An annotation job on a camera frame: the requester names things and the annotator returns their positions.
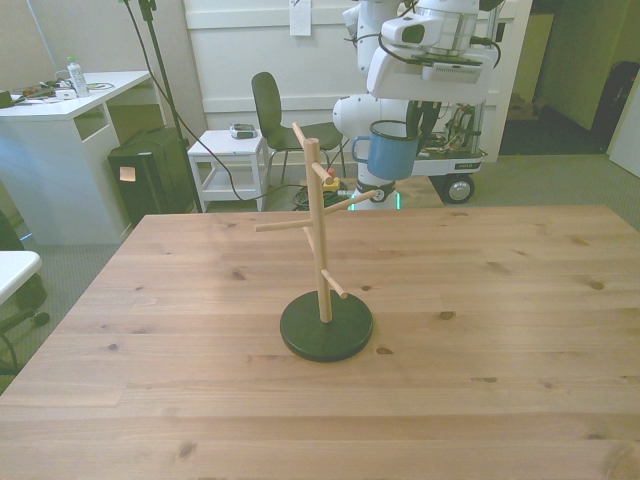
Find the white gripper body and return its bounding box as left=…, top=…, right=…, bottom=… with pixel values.
left=366, top=47, right=491, bottom=102

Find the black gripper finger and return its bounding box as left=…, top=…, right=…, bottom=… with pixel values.
left=405, top=101, right=425, bottom=139
left=422, top=101, right=442, bottom=137

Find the blue enamel mug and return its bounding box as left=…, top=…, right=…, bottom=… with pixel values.
left=351, top=119, right=425, bottom=180

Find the wooden mug tree black base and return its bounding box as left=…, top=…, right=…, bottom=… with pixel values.
left=254, top=122, right=381, bottom=363

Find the mobile cart with electronics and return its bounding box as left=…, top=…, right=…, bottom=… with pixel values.
left=399, top=0, right=504, bottom=205

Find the white paper sheet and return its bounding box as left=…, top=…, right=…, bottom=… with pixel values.
left=288, top=0, right=313, bottom=38

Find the dark green chair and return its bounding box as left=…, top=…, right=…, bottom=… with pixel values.
left=250, top=71, right=351, bottom=184

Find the black suitcase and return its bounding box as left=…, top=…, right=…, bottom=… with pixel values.
left=589, top=60, right=640, bottom=147

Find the white side table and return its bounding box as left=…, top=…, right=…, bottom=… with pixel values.
left=187, top=129, right=270, bottom=214

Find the black tripod stand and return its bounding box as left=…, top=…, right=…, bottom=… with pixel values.
left=136, top=0, right=204, bottom=214

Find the black computer tower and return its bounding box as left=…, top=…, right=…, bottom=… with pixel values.
left=106, top=127, right=202, bottom=227

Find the clear plastic bottle green cap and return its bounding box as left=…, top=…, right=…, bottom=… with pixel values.
left=66, top=55, right=92, bottom=99

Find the white desk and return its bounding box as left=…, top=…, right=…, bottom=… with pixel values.
left=0, top=69, right=167, bottom=247

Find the white rounded table top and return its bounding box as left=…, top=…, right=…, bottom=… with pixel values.
left=0, top=249, right=43, bottom=307

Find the coiled black cable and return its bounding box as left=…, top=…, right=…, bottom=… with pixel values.
left=291, top=183, right=357, bottom=212

